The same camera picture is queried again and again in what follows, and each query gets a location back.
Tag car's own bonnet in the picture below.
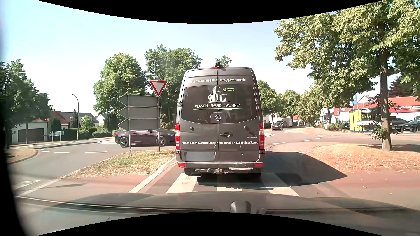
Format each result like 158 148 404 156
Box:
15 191 420 236

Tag pavement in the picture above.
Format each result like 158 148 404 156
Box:
9 137 115 150

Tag house with dark roof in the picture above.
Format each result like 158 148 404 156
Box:
50 110 99 129

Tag dry grass verge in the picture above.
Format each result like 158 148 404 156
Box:
303 143 420 173

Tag grey asphalt road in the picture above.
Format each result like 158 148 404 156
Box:
9 127 420 210

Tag red roofed shop building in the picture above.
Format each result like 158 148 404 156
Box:
333 95 420 123

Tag white garage building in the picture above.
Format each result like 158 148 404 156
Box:
11 119 50 145

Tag large roadside tree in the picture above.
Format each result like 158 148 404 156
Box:
274 0 420 151

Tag road markings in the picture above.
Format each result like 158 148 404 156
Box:
13 133 324 197

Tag lamp post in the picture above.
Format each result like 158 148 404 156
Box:
71 94 79 140

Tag grass traffic island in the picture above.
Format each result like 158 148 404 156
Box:
66 149 177 179

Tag yellow kiosk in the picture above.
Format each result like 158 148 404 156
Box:
349 108 378 132

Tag dark sports car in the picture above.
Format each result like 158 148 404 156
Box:
114 129 176 148

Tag row of trees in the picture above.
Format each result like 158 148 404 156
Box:
257 80 332 127

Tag green hedge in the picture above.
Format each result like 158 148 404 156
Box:
62 127 113 141

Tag red paved cycle path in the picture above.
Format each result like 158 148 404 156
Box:
307 169 420 210

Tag dark grey van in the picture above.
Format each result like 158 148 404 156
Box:
175 62 266 181

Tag give way sign with direction boards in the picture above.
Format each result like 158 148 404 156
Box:
117 80 168 157

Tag small direction sign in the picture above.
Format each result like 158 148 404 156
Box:
47 130 64 143

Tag dark tree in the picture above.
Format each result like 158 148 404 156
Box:
0 59 53 149

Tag parked dark cars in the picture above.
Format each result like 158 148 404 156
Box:
389 116 420 133

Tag group of tall trees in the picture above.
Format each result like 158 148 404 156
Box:
93 45 232 130

